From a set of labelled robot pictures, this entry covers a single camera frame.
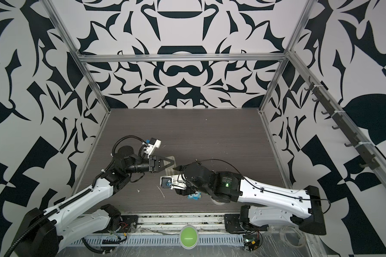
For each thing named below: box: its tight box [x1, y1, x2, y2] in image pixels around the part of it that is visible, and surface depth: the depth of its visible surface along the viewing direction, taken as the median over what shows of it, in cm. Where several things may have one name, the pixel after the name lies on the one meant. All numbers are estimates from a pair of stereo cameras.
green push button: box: [179, 224, 199, 249], surface depth 71 cm
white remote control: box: [164, 155, 177, 177], surface depth 69 cm
